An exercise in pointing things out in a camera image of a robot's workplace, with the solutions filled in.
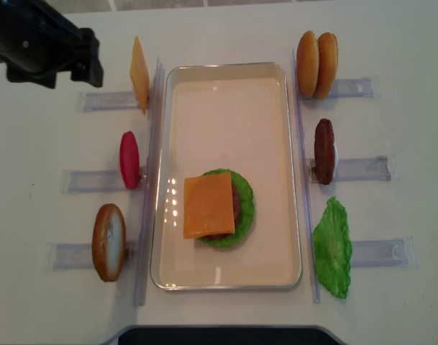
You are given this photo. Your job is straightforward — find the clear bun holder track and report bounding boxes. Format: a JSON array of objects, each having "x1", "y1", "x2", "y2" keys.
[
  {"x1": 327, "y1": 75, "x2": 382, "y2": 99},
  {"x1": 47, "y1": 241, "x2": 139, "y2": 271}
]

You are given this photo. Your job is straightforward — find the golden bun half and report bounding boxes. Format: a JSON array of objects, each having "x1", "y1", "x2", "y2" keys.
[
  {"x1": 314, "y1": 32, "x2": 339, "y2": 99},
  {"x1": 296, "y1": 31, "x2": 319, "y2": 98}
]

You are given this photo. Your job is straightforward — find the brown meat patty in holder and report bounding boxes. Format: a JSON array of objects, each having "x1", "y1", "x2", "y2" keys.
[{"x1": 314, "y1": 119, "x2": 336, "y2": 185}]

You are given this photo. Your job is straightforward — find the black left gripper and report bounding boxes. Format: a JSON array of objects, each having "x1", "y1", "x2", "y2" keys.
[{"x1": 0, "y1": 1, "x2": 104, "y2": 89}]

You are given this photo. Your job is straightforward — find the clear left bun holder track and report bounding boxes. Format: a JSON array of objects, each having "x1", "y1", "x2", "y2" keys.
[{"x1": 47, "y1": 241, "x2": 139, "y2": 271}]

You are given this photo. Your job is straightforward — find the golden bun half inner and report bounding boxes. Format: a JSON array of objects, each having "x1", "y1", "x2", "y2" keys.
[{"x1": 314, "y1": 32, "x2": 339, "y2": 99}]

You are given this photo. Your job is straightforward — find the bun top in left holder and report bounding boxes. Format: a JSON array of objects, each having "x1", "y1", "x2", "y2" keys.
[{"x1": 92, "y1": 203, "x2": 126, "y2": 282}]

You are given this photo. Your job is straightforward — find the clear left long rail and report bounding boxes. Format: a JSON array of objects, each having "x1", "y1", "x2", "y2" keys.
[{"x1": 134, "y1": 60, "x2": 165, "y2": 307}]

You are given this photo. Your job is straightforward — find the orange cheese slice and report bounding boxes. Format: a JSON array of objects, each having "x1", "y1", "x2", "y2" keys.
[
  {"x1": 129, "y1": 36, "x2": 150, "y2": 115},
  {"x1": 183, "y1": 172, "x2": 235, "y2": 239}
]

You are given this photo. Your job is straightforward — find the clear lettuce holder track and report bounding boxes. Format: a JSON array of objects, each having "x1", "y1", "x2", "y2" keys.
[{"x1": 351, "y1": 236, "x2": 418, "y2": 268}]

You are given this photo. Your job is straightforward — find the brown meat patty on burger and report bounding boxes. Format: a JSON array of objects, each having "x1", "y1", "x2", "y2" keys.
[{"x1": 201, "y1": 183, "x2": 241, "y2": 241}]

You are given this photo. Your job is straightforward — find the golden bun half outer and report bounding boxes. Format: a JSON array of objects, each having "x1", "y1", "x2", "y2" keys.
[{"x1": 296, "y1": 31, "x2": 319, "y2": 98}]

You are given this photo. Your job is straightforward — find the clear cheese holder track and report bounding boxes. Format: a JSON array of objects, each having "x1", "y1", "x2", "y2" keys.
[{"x1": 76, "y1": 91, "x2": 140, "y2": 112}]

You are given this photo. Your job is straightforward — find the clear patty holder track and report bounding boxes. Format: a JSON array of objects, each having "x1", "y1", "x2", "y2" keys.
[{"x1": 304, "y1": 155, "x2": 398, "y2": 184}]

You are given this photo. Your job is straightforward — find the clear long rail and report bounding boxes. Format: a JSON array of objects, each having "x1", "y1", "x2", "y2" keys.
[
  {"x1": 134, "y1": 60, "x2": 165, "y2": 307},
  {"x1": 291, "y1": 50, "x2": 320, "y2": 304}
]

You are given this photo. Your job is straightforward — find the green lettuce leaf on burger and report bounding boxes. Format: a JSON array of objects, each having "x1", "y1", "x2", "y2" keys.
[{"x1": 199, "y1": 168, "x2": 255, "y2": 249}]

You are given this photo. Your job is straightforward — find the clear right long rail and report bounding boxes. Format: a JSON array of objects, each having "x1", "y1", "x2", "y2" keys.
[{"x1": 291, "y1": 50, "x2": 320, "y2": 304}]

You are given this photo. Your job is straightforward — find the red tomato slice in holder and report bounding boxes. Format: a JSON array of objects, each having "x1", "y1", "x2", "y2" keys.
[{"x1": 119, "y1": 131, "x2": 140, "y2": 190}]

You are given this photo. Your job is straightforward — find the white metal tray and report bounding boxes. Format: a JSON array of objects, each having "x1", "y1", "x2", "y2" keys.
[{"x1": 150, "y1": 63, "x2": 302, "y2": 290}]

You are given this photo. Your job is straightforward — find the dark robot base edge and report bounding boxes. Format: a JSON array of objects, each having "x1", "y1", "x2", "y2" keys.
[{"x1": 105, "y1": 326, "x2": 344, "y2": 344}]

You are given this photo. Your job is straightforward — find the green lettuce leaf in holder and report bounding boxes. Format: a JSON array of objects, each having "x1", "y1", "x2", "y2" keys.
[{"x1": 312, "y1": 196, "x2": 353, "y2": 299}]

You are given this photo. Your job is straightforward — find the clear tomato holder track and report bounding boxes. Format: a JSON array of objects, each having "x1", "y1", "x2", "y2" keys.
[{"x1": 62, "y1": 170, "x2": 129, "y2": 194}]

